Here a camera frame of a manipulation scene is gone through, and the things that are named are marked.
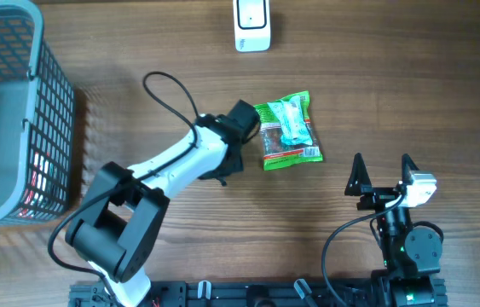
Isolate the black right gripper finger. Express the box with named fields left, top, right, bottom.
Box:
left=402, top=153, right=419, bottom=184
left=344, top=153, right=372, bottom=196

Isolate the green snack bag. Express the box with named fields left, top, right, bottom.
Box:
left=254, top=90, right=323, bottom=171

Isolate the teal white tissue pack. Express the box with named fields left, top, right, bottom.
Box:
left=268, top=95, right=313, bottom=146

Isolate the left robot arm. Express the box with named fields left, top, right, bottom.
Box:
left=66, top=101, right=259, bottom=306

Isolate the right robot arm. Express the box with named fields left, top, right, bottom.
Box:
left=344, top=153, right=444, bottom=306

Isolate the white barcode scanner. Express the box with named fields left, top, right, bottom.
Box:
left=233, top=0, right=271, bottom=53

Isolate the grey plastic shopping basket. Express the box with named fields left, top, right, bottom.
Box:
left=0, top=1, right=76, bottom=226

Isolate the black right camera cable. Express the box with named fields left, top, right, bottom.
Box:
left=321, top=192, right=407, bottom=307

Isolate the black camera cable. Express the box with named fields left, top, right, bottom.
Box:
left=47, top=71, right=201, bottom=299
left=321, top=192, right=407, bottom=307

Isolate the black left camera cable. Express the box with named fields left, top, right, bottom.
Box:
left=47, top=71, right=201, bottom=299

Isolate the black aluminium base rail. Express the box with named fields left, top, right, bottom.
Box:
left=67, top=277, right=449, bottom=307

